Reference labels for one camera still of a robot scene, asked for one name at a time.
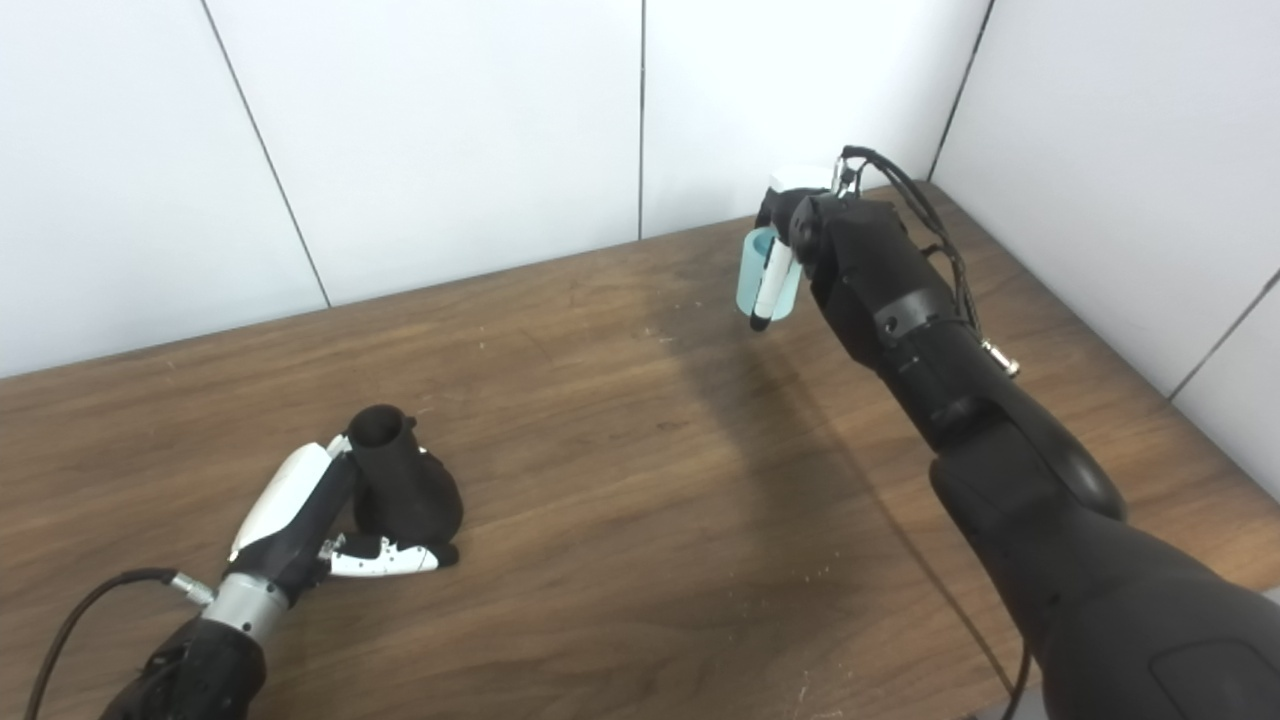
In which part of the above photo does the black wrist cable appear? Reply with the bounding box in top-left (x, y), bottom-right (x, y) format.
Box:
top-left (22, 568), bottom-right (216, 720)
top-left (830, 145), bottom-right (1031, 720)

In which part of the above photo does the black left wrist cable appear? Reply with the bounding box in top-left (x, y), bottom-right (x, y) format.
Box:
top-left (22, 568), bottom-right (216, 720)

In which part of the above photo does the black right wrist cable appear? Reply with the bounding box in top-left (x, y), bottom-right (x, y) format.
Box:
top-left (830, 145), bottom-right (1031, 720)

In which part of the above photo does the light-blue cylindrical hose piece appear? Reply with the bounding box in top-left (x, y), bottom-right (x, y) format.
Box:
top-left (736, 226), bottom-right (804, 321)

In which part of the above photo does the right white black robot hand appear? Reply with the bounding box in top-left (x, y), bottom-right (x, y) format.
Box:
top-left (750, 165), bottom-right (851, 333)

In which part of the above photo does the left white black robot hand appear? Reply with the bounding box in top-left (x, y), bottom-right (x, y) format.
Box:
top-left (228, 433), bottom-right (461, 601)

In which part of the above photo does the black funnel-shaped nozzle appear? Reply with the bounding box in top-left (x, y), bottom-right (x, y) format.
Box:
top-left (347, 404), bottom-right (465, 546)

